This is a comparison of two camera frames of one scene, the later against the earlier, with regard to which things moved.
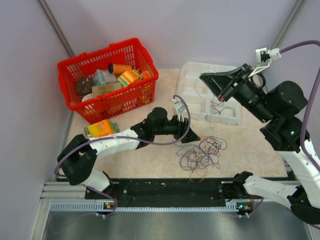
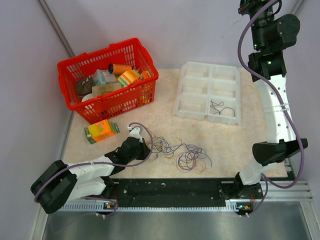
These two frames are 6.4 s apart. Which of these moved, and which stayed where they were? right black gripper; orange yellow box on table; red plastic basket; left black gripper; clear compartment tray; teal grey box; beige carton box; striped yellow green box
Moved: left black gripper; right black gripper
Stayed: teal grey box; orange yellow box on table; striped yellow green box; red plastic basket; clear compartment tray; beige carton box
